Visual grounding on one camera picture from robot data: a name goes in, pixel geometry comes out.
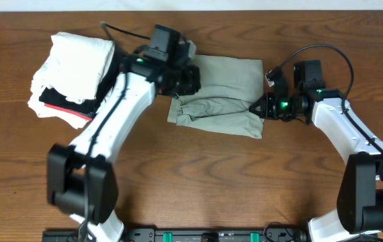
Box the khaki green shorts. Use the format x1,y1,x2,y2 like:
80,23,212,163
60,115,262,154
167,55,263,139

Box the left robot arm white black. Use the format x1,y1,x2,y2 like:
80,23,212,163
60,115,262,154
42,24,201,241

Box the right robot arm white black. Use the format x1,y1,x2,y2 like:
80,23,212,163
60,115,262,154
249,60,383,241

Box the white folded garment on top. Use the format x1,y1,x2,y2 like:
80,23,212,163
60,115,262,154
31,32,114,104

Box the white garment at stack bottom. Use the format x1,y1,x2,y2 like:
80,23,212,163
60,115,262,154
27,86,112,130

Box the black folded garment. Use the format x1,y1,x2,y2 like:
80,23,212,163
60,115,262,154
39,48,125,120

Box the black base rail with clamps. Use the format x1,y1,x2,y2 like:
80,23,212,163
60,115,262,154
42,221,310,242

